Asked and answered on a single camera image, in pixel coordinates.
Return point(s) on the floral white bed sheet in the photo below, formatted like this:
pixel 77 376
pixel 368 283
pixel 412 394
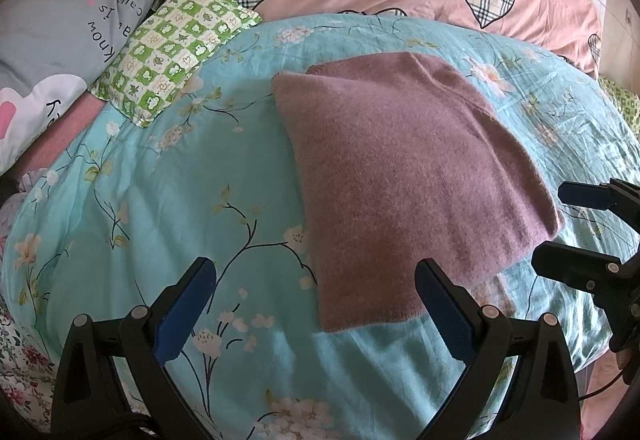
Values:
pixel 27 377

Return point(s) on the green checkered pillow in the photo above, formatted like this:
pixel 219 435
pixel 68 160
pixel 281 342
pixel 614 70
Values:
pixel 165 51

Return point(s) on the mauve knitted sweater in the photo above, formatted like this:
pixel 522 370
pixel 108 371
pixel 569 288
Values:
pixel 400 158

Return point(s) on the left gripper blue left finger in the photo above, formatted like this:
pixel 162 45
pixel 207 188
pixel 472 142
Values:
pixel 179 306

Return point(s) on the grey printed pillow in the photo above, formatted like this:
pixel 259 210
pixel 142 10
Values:
pixel 52 51

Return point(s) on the teal floral quilt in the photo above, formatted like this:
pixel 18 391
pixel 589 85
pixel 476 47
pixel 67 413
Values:
pixel 124 211

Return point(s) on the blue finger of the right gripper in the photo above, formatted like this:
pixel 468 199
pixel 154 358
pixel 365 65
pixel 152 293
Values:
pixel 582 195
pixel 578 268

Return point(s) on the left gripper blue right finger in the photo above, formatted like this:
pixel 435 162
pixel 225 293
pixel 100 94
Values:
pixel 452 309

